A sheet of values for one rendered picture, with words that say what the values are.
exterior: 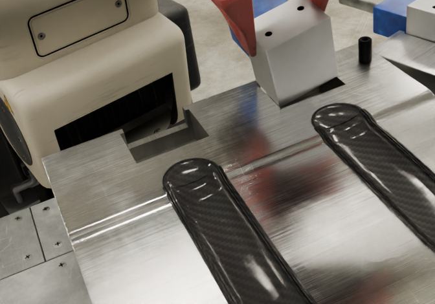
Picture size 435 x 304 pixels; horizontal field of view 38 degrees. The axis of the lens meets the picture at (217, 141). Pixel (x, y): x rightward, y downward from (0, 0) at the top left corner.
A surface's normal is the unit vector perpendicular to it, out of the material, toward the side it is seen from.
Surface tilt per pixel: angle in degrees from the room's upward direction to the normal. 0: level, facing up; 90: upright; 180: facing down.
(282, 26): 12
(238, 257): 3
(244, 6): 119
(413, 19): 90
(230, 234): 6
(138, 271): 3
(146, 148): 90
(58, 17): 98
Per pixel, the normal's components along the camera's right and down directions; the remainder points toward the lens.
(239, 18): 0.49, 0.79
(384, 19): -0.75, 0.48
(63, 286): -0.15, -0.79
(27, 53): 0.60, 0.52
